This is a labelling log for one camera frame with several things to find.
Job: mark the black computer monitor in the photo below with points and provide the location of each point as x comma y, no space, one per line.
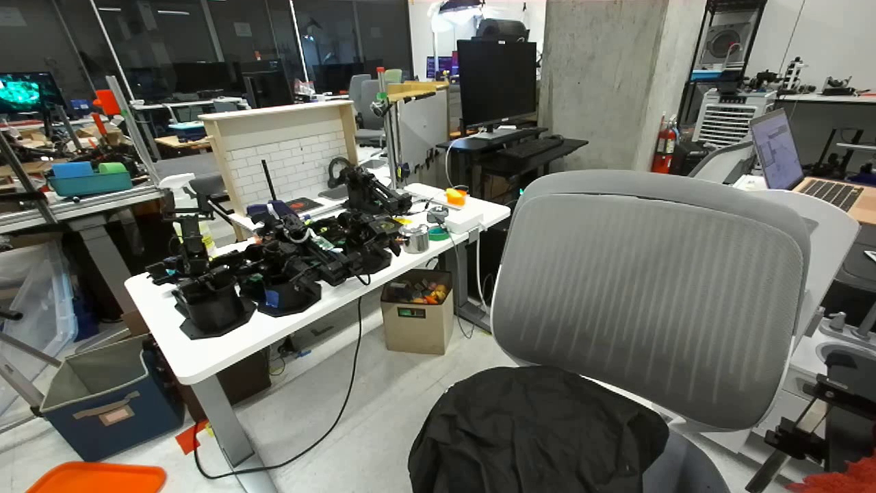
495,81

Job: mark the grey mesh office chair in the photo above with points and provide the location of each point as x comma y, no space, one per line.
668,288

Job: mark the white pegboard panel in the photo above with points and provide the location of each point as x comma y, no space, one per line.
279,152

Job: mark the black camera gear pile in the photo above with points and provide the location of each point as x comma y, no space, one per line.
287,262

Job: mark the orange plastic lid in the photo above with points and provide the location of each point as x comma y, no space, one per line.
98,477

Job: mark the metal cup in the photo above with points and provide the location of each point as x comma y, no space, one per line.
416,243

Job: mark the red fire extinguisher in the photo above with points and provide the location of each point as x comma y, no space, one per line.
666,147

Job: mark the blue storage bin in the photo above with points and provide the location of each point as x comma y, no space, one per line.
111,399

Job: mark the white work table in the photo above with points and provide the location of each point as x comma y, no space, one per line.
198,362

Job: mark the orange towel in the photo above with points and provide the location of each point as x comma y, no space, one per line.
858,477

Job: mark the cardboard box on floor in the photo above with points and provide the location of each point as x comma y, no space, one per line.
416,313

